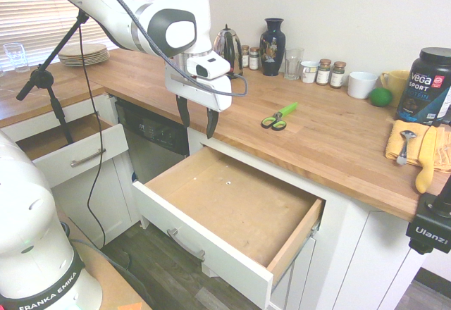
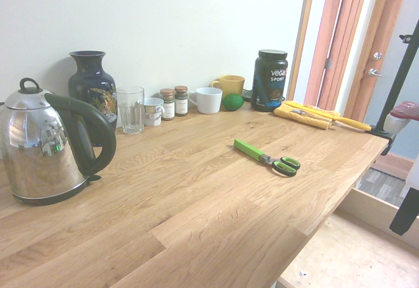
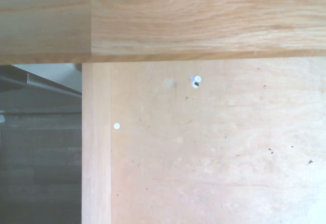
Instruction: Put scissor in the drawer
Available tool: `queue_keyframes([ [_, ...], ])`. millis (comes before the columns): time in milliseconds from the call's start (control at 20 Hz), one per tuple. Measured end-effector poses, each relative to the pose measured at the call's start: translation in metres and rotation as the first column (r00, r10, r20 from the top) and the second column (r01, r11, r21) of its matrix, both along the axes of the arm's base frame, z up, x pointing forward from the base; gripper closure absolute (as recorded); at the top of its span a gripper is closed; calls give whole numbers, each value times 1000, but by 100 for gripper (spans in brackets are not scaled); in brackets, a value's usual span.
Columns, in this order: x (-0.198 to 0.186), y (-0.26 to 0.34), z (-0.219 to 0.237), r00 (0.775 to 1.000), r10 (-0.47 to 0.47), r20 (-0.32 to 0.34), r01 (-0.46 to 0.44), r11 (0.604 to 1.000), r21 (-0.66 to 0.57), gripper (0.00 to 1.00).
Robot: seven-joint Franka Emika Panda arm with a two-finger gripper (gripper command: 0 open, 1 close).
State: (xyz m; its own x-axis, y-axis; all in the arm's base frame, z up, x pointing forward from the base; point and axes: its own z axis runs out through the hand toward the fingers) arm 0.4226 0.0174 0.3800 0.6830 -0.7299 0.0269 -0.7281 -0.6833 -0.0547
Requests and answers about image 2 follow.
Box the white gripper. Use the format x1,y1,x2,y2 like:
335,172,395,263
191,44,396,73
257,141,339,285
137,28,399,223
385,100,419,237

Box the green and black scissors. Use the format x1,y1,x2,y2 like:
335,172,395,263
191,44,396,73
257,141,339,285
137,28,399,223
233,138,302,178

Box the open wooden drawer white front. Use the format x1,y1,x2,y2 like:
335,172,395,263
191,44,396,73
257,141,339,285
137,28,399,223
276,188,419,288

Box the metal spoon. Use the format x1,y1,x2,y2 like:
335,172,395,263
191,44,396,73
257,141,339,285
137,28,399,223
290,107,341,129

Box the yellow cloth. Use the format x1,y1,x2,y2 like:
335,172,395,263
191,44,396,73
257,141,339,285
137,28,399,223
273,100,342,131

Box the black Vega protein tub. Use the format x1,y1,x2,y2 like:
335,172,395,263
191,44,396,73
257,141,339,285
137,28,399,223
250,49,289,113

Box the wooden door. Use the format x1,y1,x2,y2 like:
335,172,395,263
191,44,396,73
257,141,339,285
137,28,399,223
343,0,414,120

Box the green lime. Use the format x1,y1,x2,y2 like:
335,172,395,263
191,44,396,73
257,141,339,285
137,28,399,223
222,93,245,111

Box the yellow mug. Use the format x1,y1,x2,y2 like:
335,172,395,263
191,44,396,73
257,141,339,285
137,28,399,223
209,75,246,98

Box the plain white cup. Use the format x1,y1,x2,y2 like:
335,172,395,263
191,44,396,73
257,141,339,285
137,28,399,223
187,86,224,115

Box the spice jar brown lid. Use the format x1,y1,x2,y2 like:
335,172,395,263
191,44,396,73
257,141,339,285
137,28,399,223
159,88,176,121
173,85,189,117

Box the small white patterned mug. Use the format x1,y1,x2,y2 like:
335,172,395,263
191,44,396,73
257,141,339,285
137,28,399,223
143,97,166,127

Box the clear glass tumbler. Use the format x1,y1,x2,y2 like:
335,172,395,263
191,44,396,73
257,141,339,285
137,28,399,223
116,86,145,135

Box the dark blue floral vase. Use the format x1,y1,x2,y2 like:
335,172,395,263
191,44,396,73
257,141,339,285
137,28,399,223
67,50,118,147

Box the stainless steel electric kettle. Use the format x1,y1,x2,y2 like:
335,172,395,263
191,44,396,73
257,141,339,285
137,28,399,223
0,77,117,207

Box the yellow handled utensil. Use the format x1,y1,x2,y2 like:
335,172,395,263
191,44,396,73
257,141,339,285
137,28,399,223
285,101,373,132

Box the black clamp camera stand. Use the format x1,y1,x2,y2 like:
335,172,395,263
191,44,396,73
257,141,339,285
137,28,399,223
365,19,419,156

